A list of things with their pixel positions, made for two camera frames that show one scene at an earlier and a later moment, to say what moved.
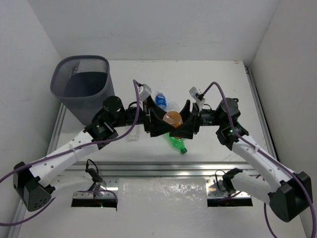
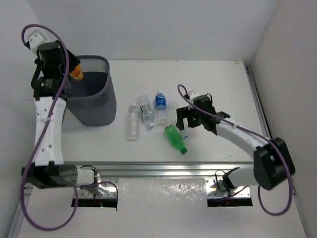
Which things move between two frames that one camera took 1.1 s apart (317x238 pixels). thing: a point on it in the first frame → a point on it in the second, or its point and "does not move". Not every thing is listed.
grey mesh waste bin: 82,83 does not move
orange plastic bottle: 173,118 → 77,73
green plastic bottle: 179,143 does not move
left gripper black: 147,119 → 72,61
